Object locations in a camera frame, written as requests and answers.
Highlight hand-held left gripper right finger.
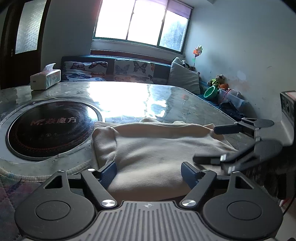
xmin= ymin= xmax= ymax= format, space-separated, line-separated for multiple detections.
xmin=180 ymin=162 xmax=255 ymax=209

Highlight butterfly print cushion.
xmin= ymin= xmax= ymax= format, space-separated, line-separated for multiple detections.
xmin=113 ymin=59 xmax=156 ymax=84
xmin=62 ymin=61 xmax=109 ymax=82

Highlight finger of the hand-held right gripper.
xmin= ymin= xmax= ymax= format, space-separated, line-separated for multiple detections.
xmin=214 ymin=123 xmax=255 ymax=136
xmin=193 ymin=140 xmax=282 ymax=173

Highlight dark wooden door frosted glass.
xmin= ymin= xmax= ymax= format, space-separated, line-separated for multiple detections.
xmin=0 ymin=0 xmax=50 ymax=90

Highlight grey pillow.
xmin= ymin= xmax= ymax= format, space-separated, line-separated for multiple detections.
xmin=168 ymin=57 xmax=201 ymax=95

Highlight window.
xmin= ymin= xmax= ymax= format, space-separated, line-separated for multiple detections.
xmin=92 ymin=0 xmax=193 ymax=52

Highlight dark blue clothes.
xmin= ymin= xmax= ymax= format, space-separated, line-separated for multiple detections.
xmin=218 ymin=101 xmax=245 ymax=121

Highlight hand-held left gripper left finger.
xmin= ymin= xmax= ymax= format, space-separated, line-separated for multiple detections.
xmin=43 ymin=161 xmax=117 ymax=209

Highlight teal sofa bench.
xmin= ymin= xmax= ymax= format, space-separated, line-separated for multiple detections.
xmin=60 ymin=55 xmax=208 ymax=93

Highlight green plastic basin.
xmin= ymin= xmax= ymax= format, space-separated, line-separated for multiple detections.
xmin=203 ymin=86 xmax=219 ymax=99

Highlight clear plastic storage box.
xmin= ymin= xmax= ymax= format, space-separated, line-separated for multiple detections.
xmin=217 ymin=89 xmax=245 ymax=105

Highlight white tissue box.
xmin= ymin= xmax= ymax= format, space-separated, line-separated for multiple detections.
xmin=30 ymin=63 xmax=62 ymax=90

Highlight cream fleece garment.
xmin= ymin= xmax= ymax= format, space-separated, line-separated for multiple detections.
xmin=92 ymin=117 xmax=238 ymax=202

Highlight black round induction cooktop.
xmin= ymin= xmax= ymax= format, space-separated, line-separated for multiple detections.
xmin=6 ymin=101 xmax=102 ymax=160

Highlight colourful pinwheel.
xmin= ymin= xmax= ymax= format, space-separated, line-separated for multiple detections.
xmin=192 ymin=45 xmax=204 ymax=70

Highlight plush toys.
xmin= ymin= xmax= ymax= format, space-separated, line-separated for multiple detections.
xmin=207 ymin=74 xmax=229 ymax=91

